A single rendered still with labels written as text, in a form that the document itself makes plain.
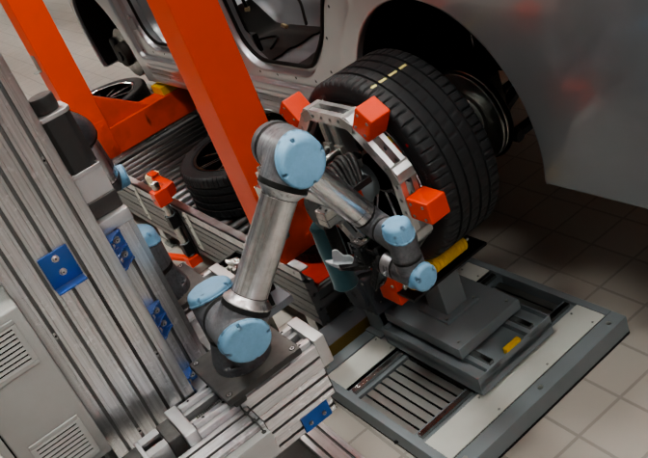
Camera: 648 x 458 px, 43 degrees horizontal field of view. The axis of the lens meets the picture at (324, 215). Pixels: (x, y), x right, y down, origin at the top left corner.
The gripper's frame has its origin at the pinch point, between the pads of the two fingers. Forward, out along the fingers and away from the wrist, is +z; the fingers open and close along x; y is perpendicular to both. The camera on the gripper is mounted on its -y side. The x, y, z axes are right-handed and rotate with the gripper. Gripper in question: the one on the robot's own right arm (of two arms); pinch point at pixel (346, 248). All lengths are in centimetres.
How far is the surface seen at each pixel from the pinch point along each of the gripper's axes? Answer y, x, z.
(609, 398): -83, -50, -35
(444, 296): -52, -37, 17
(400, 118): 25.5, -30.3, -1.4
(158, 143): -56, -58, 306
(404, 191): 7.5, -21.1, -5.3
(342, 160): 21.2, -11.8, 5.0
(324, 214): 11.9, 1.2, 2.3
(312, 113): 28.1, -20.5, 27.7
